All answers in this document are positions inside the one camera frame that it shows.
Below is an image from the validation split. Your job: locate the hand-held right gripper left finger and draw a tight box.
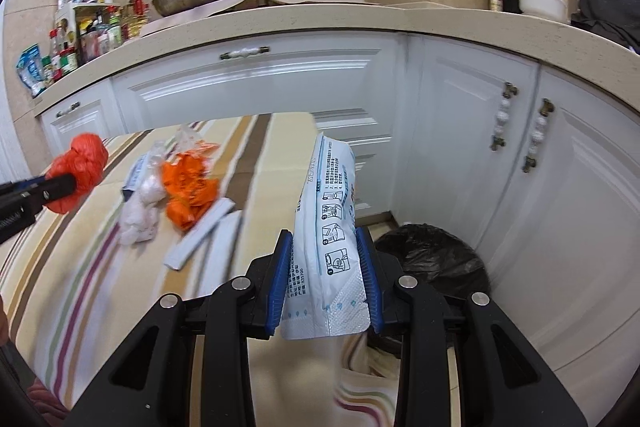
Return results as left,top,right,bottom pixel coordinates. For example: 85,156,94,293
65,229,294,427

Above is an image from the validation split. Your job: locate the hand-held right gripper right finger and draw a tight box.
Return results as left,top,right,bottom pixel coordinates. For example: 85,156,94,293
355,226,589,427

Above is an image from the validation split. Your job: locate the small white drawer front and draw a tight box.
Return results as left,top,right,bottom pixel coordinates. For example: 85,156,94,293
39,93,121,148

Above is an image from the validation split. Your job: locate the white blue printed packet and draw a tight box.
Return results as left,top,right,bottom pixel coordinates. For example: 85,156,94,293
280,132,372,341

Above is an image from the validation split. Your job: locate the oil bottle with red cap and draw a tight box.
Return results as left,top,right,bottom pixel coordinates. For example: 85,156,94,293
122,0,151,40

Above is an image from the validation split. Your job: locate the bin with black bag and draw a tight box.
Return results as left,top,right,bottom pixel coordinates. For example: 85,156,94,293
367,223,493,375

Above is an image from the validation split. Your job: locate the striped tablecloth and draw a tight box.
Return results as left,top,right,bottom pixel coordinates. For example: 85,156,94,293
0,111,401,427

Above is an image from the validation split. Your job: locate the red plastic bag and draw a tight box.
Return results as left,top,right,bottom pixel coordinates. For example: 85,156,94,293
44,133,110,214

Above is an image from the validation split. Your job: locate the wide white drawer front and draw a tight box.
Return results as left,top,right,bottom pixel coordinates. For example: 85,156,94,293
111,32,407,130

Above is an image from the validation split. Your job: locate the white spice rack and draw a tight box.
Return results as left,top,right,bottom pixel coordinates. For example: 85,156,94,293
54,2,123,68

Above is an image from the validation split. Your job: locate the clear plastic bag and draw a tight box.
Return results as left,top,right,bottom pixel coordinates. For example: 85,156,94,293
117,152,167,247

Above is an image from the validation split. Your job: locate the group of condiment bottles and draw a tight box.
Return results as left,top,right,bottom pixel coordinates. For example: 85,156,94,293
47,0,151,84

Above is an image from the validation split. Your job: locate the white cabinet door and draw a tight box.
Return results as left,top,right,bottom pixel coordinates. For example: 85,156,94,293
406,36,542,258
479,71,640,380

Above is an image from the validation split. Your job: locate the white paper strip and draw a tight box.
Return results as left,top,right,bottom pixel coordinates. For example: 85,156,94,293
163,198,236,271
192,210,243,299

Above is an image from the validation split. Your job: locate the blue white seasoning packet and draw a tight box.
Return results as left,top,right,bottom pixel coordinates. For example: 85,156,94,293
16,45,49,100

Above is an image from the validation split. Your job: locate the small white blue packet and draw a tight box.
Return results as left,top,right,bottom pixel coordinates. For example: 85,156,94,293
121,154,151,202

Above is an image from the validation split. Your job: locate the white ceramic door handle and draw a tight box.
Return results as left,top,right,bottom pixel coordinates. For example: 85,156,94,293
489,82,520,153
522,98,555,173

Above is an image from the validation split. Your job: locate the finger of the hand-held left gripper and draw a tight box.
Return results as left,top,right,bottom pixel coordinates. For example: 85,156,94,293
0,173,77,245

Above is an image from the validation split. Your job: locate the white lower drawer front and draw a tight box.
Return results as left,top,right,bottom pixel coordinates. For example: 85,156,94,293
310,108,397,220

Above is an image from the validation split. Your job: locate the white ceramic drawer handle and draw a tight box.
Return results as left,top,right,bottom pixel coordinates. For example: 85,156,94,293
220,46,271,60

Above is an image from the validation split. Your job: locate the white lidded bowl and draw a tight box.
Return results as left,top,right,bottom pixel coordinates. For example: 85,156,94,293
519,0,569,20

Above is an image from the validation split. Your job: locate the clear bag with orange print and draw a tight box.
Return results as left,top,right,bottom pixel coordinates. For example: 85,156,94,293
171,121,221,160

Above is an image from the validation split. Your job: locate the orange plastic bag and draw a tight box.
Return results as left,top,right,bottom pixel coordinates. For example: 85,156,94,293
161,155,221,233

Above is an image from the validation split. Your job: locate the beige stone countertop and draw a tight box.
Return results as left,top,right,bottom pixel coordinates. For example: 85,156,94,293
30,0,640,112

